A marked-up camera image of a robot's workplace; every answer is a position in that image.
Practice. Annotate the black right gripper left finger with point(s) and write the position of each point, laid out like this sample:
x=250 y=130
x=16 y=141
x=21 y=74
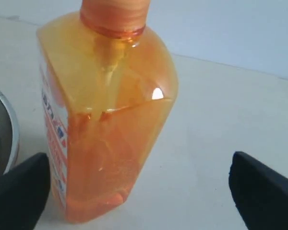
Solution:
x=23 y=193

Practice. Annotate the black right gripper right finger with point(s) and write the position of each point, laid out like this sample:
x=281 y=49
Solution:
x=260 y=194

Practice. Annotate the orange pump soap bottle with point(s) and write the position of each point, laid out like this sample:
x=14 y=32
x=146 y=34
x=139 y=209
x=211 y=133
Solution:
x=108 y=86

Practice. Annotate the large steel mesh basin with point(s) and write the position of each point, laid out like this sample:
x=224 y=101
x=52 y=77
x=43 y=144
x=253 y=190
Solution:
x=9 y=135

